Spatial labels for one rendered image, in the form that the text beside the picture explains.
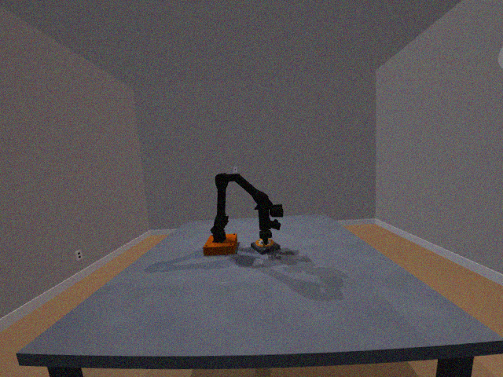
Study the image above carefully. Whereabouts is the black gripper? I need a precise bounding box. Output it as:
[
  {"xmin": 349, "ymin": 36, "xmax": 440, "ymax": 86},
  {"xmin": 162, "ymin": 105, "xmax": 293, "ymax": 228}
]
[{"xmin": 259, "ymin": 217, "xmax": 272, "ymax": 245}]

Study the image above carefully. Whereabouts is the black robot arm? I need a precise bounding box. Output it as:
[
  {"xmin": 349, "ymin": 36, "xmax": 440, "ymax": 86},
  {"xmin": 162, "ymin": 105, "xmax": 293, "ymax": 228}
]
[{"xmin": 211, "ymin": 173, "xmax": 283, "ymax": 243}]

